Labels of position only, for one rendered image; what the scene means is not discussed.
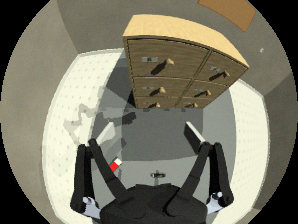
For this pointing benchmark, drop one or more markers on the small wooden chest of drawers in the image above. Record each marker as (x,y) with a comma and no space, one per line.
(172,28)

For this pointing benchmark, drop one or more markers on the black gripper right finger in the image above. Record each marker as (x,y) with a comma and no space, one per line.
(220,194)

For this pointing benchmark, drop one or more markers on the wooden drawer front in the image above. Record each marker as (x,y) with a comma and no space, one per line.
(148,57)
(153,102)
(220,68)
(186,102)
(158,86)
(198,88)

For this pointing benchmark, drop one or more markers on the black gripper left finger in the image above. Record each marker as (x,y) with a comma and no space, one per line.
(81,201)

